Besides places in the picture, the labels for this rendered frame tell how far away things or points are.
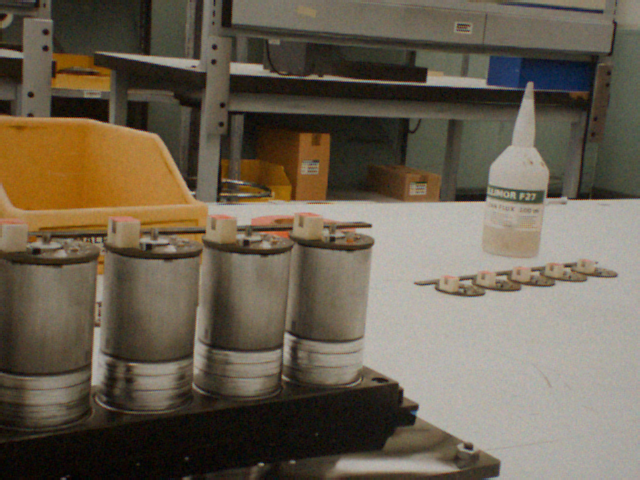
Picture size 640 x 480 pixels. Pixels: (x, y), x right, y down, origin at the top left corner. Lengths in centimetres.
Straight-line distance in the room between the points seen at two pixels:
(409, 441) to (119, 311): 9
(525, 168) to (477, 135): 540
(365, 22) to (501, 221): 236
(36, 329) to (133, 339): 3
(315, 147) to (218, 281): 468
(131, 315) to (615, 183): 630
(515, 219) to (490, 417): 30
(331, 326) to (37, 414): 8
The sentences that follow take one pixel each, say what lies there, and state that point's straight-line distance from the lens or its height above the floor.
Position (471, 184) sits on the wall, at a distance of 608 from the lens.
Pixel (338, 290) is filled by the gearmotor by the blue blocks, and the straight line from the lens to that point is 31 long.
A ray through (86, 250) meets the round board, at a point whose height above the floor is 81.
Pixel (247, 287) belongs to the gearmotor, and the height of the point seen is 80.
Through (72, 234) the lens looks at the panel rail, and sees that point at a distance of 30.
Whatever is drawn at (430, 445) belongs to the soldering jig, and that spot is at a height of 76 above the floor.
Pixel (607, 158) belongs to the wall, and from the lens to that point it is 660.
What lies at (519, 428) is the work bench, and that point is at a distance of 37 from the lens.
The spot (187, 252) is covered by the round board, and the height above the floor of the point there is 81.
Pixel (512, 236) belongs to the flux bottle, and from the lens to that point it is 66.
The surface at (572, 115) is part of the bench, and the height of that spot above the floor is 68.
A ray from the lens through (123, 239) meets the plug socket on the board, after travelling 29.
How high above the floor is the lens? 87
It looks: 10 degrees down
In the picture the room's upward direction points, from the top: 5 degrees clockwise
